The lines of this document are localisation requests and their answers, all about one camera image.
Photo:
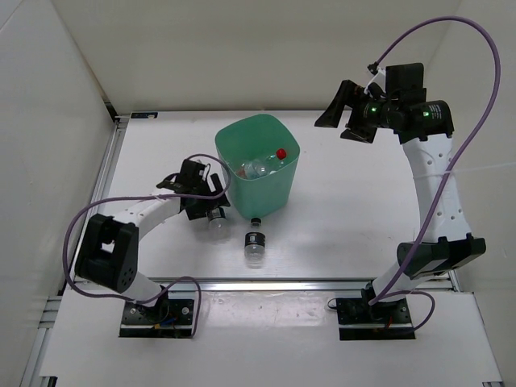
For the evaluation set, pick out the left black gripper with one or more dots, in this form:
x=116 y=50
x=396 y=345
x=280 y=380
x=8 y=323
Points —
x=198 y=211

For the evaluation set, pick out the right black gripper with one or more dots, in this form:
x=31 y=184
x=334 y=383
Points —
x=347 y=95

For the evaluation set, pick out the clear bottle black label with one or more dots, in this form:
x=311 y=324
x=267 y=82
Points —
x=217 y=223

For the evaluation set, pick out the red label bottle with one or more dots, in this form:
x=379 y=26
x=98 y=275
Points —
x=261 y=167

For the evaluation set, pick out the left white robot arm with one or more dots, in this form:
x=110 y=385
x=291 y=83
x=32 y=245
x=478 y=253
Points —
x=109 y=252

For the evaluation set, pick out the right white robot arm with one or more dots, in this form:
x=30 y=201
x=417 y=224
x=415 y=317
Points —
x=424 y=129

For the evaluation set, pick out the green plastic bin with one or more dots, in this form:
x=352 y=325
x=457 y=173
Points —
x=262 y=156

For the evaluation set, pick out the short bottle black label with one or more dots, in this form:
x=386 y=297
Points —
x=254 y=244

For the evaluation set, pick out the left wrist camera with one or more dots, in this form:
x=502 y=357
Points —
x=192 y=172

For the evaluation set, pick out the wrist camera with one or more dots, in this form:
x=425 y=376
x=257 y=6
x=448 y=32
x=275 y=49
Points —
x=192 y=172
x=403 y=78

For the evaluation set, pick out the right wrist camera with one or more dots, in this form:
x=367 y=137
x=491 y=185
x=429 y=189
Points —
x=403 y=78

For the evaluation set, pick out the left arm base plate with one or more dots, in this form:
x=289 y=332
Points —
x=171 y=318

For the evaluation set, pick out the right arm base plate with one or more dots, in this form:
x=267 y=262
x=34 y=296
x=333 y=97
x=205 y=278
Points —
x=358 y=321

